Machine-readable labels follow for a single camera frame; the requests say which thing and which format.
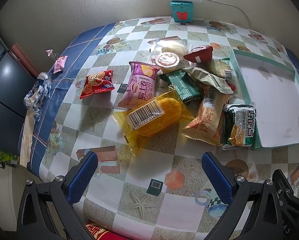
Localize clear bagged pale bread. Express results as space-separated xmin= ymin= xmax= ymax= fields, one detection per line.
xmin=148 ymin=40 xmax=189 ymax=66

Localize white power cable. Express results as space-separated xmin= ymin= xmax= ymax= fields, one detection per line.
xmin=202 ymin=0 xmax=252 ymax=29

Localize orange jelly cup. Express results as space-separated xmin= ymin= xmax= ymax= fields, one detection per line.
xmin=155 ymin=52 xmax=180 ymax=68

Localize small red candy packet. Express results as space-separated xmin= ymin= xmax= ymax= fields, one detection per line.
xmin=227 ymin=82 xmax=236 ymax=91

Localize silver crumpled wrapper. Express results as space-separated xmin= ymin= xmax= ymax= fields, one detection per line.
xmin=45 ymin=49 xmax=59 ymax=61

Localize dark cabinet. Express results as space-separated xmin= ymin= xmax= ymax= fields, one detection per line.
xmin=0 ymin=44 xmax=36 ymax=154

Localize mint green shallow box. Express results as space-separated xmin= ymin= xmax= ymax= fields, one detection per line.
xmin=230 ymin=50 xmax=299 ymax=149

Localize teal cube toy box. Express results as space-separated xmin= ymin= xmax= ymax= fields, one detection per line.
xmin=170 ymin=1 xmax=194 ymax=23

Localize small pink candy packet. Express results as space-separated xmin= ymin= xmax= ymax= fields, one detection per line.
xmin=53 ymin=55 xmax=68 ymax=74

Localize blue white crumpled wrapper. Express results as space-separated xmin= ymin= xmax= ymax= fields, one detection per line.
xmin=24 ymin=72 xmax=51 ymax=122

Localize green white corn packet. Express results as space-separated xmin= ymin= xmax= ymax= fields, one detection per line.
xmin=222 ymin=104 xmax=256 ymax=149

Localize dark red biscuit packet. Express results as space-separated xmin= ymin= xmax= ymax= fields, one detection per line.
xmin=184 ymin=45 xmax=213 ymax=63

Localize red orange snack packet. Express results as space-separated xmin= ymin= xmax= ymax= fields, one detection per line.
xmin=79 ymin=70 xmax=115 ymax=99

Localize cream white snack packet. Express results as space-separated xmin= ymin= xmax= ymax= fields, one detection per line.
xmin=182 ymin=67 xmax=234 ymax=94

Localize round cracker clear packet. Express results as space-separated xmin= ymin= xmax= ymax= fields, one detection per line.
xmin=208 ymin=60 xmax=233 ymax=81

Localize checkered picture tablecloth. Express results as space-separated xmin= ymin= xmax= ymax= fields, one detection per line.
xmin=31 ymin=17 xmax=299 ymax=239

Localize yellow cake snack packet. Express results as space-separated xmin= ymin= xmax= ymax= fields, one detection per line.
xmin=111 ymin=86 xmax=194 ymax=156

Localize dark green snack packet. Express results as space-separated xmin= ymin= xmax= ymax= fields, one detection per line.
xmin=159 ymin=69 xmax=202 ymax=102

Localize beige orange bread packet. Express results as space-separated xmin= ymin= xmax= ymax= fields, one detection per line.
xmin=182 ymin=85 xmax=232 ymax=146

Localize pink swiss roll packet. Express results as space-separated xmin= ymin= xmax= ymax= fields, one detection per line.
xmin=117 ymin=61 xmax=160 ymax=109

